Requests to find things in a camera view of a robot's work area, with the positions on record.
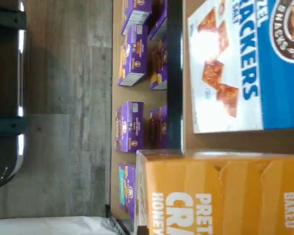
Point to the blue sea salt pretzel box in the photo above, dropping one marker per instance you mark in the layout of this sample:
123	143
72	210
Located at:
223	110

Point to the purple Annie's boxes group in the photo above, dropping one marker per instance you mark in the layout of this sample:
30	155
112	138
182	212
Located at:
129	95

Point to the purple Annie's snack box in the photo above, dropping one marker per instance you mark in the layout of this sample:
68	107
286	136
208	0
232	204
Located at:
163	52
158	30
134	17
127	127
132	56
159	117

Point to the purple Annie's box teal panel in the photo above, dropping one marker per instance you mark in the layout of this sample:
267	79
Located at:
128	186

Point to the black metal shelf beam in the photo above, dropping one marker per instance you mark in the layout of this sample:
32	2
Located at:
176	73

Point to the black cart with chrome edge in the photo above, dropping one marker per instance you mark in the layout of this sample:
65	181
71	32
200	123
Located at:
2	85

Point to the white pretzel crackers box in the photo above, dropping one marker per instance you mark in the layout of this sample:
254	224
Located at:
210	191

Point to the wooden shelf board with crackers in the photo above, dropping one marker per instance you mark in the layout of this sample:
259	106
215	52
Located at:
188	73

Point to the white crumpled plastic cover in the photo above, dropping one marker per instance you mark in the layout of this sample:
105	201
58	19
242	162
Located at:
51	226

